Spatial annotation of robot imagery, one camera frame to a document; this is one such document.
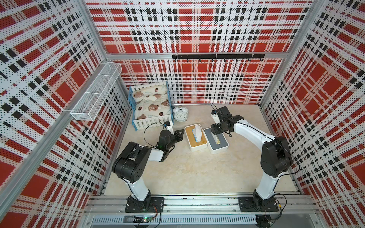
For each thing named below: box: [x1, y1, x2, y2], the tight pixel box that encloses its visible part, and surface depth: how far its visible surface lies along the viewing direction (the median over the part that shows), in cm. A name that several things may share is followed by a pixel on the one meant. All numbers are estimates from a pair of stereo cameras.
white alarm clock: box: [172, 105, 189, 123], surface depth 107 cm
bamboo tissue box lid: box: [184, 123, 208, 148], surface depth 96 cm
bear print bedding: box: [132, 83, 172, 120], surface depth 110 cm
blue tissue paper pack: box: [192, 124, 202, 143], surface depth 93 cm
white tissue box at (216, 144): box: [203, 127, 230, 155], surface depth 94 cm
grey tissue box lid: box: [203, 127, 230, 151], surface depth 95 cm
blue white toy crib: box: [127, 80, 175, 132], surface depth 110 cm
